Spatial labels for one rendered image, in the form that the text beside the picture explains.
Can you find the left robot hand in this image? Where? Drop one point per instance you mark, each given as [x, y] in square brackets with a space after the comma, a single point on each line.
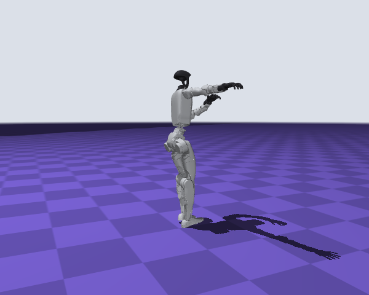
[211, 98]

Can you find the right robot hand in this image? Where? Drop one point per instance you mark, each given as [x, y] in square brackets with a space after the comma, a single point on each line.
[225, 86]

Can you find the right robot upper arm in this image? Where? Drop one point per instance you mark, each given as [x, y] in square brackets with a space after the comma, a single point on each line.
[191, 92]

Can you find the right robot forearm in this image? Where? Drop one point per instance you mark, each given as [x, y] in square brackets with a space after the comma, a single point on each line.
[210, 89]

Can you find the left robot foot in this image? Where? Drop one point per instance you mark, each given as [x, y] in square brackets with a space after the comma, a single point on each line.
[181, 216]

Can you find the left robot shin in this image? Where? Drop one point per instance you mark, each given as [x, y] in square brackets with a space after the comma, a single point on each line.
[179, 188]

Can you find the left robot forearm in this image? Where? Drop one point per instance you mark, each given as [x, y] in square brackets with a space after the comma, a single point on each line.
[201, 109]

